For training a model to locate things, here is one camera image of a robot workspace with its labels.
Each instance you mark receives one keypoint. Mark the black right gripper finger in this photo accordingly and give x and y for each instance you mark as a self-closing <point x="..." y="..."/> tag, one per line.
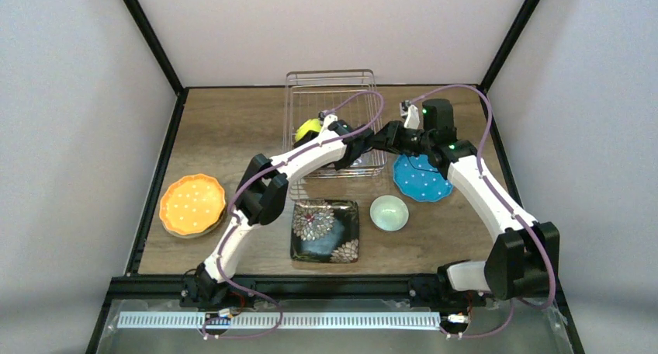
<point x="386" y="135"/>
<point x="378" y="144"/>

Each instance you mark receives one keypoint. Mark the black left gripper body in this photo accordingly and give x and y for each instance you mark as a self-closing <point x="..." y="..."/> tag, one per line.
<point x="309" y="137"/>

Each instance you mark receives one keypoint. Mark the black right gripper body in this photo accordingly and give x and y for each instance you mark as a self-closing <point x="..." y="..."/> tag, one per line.
<point x="388" y="137"/>

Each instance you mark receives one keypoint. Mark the yellow green bowl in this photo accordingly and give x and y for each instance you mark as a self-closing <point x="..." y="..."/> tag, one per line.
<point x="307" y="131"/>

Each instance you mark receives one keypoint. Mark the metal wire dish rack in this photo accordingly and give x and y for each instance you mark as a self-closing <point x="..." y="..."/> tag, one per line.
<point x="307" y="93"/>

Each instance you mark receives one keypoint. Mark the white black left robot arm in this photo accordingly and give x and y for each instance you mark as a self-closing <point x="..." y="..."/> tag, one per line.
<point x="260" y="199"/>

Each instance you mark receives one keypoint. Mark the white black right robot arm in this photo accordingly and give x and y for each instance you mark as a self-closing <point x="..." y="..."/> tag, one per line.
<point x="525" y="253"/>

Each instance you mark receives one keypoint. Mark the blue polka dot plate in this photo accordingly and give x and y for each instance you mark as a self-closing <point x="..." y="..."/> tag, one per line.
<point x="417" y="179"/>

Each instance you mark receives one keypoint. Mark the pale green glass bowl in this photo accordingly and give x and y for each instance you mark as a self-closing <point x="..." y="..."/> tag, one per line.
<point x="389" y="213"/>

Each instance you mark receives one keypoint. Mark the black floral square plate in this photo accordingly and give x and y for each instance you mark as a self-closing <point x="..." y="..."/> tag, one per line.
<point x="325" y="231"/>

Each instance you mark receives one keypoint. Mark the orange polka dot plate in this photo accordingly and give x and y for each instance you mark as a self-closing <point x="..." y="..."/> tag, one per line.
<point x="192" y="206"/>

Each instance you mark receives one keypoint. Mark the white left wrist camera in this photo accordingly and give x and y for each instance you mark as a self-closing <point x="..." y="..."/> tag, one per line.
<point x="327" y="118"/>

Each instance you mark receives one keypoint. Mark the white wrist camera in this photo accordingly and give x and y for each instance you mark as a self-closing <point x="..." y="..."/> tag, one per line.
<point x="327" y="118"/>
<point x="410" y="114"/>

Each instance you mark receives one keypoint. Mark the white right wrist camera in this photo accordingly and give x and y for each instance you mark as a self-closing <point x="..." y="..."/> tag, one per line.
<point x="410" y="114"/>

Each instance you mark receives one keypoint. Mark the black aluminium frame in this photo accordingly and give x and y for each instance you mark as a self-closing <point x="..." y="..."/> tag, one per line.
<point x="134" y="286"/>

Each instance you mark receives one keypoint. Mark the white slotted cable duct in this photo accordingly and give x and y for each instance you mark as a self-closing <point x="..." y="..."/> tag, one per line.
<point x="405" y="320"/>

